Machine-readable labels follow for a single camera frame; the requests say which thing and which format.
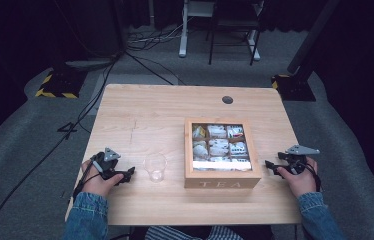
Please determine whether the long black floor cable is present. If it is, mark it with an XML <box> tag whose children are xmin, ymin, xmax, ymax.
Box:
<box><xmin>0</xmin><ymin>53</ymin><xmax>120</xmax><ymax>240</ymax></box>

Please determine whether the clear plastic cup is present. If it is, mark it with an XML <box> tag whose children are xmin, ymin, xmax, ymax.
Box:
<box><xmin>143</xmin><ymin>152</ymin><xmax>168</xmax><ymax>184</ymax></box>

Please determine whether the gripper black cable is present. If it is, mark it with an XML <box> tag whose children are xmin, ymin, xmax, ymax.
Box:
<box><xmin>304</xmin><ymin>161</ymin><xmax>323</xmax><ymax>193</ymax></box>
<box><xmin>72</xmin><ymin>154</ymin><xmax>99</xmax><ymax>201</ymax></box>

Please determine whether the person's left hand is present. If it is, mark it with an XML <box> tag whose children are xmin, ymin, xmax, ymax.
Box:
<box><xmin>80</xmin><ymin>159</ymin><xmax>125</xmax><ymax>198</ymax></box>

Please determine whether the bundle of floor cables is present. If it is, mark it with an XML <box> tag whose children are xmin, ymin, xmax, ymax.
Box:
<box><xmin>126</xmin><ymin>16</ymin><xmax>194</xmax><ymax>53</ymax></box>

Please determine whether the group of white tea bags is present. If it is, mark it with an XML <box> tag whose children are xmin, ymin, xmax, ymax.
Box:
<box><xmin>192</xmin><ymin>124</ymin><xmax>253</xmax><ymax>171</ymax></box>

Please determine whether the thin black floor cable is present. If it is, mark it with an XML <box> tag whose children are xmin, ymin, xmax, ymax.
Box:
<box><xmin>124</xmin><ymin>50</ymin><xmax>187</xmax><ymax>86</ymax></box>

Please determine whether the person's striped clothing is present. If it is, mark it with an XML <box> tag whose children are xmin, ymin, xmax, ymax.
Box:
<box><xmin>144</xmin><ymin>225</ymin><xmax>245</xmax><ymax>240</ymax></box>

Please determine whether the wooden tea box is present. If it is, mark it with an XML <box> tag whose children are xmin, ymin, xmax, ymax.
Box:
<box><xmin>183</xmin><ymin>117</ymin><xmax>263</xmax><ymax>190</ymax></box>

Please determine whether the black yellow striped stand base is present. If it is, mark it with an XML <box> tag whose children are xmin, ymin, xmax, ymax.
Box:
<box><xmin>270</xmin><ymin>73</ymin><xmax>317</xmax><ymax>102</ymax></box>
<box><xmin>34</xmin><ymin>67</ymin><xmax>88</xmax><ymax>100</ymax></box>

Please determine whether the person's right hand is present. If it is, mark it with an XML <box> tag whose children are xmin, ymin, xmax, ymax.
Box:
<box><xmin>276</xmin><ymin>156</ymin><xmax>319</xmax><ymax>199</ymax></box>

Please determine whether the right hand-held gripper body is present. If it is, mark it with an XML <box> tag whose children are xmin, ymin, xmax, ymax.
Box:
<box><xmin>277</xmin><ymin>144</ymin><xmax>321</xmax><ymax>176</ymax></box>

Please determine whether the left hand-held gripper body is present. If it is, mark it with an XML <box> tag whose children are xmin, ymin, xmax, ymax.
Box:
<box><xmin>89</xmin><ymin>147</ymin><xmax>123</xmax><ymax>181</ymax></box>

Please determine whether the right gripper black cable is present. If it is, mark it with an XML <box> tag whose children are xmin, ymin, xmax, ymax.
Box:
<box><xmin>304</xmin><ymin>161</ymin><xmax>323</xmax><ymax>193</ymax></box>

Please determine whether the black metal chair frame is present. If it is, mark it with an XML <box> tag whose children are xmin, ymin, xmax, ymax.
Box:
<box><xmin>207</xmin><ymin>0</ymin><xmax>265</xmax><ymax>67</ymax></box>

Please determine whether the black slanted stand post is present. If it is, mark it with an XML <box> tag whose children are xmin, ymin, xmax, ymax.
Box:
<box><xmin>286</xmin><ymin>0</ymin><xmax>342</xmax><ymax>75</ymax></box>

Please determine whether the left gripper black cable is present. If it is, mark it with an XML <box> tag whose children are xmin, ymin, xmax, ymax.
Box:
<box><xmin>72</xmin><ymin>154</ymin><xmax>99</xmax><ymax>201</ymax></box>

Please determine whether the white desk frame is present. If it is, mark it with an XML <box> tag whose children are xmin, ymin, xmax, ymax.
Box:
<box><xmin>178</xmin><ymin>0</ymin><xmax>262</xmax><ymax>62</ymax></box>

